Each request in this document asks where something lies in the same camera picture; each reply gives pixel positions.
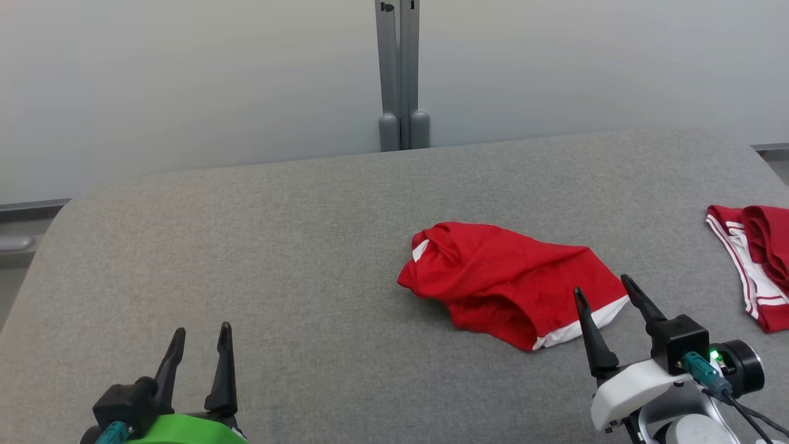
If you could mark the grey rounded metal bar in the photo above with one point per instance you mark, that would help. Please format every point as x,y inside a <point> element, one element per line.
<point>15,243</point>

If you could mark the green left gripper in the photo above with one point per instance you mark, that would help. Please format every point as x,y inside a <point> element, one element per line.
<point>185,431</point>

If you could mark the red basketball jersey number 23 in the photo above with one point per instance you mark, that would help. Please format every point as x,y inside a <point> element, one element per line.
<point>767,246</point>

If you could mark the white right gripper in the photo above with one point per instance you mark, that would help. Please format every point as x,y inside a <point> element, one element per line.
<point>635,388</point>

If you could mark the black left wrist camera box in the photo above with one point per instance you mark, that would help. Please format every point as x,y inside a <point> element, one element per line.
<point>126,404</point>

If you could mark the grey partition post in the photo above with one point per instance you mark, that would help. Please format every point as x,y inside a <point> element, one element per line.
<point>412,61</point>
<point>387,61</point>

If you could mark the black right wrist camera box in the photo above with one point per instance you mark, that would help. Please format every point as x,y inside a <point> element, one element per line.
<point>681,336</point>

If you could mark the red shorts white trim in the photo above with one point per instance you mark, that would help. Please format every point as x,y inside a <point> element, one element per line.
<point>505,277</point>

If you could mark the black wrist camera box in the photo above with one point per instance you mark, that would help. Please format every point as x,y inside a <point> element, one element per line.
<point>681,336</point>
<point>126,404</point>

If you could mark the grey metal wall rail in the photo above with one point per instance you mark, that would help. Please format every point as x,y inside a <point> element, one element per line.
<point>31,205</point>

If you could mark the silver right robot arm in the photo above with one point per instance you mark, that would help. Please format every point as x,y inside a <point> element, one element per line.
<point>696,431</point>

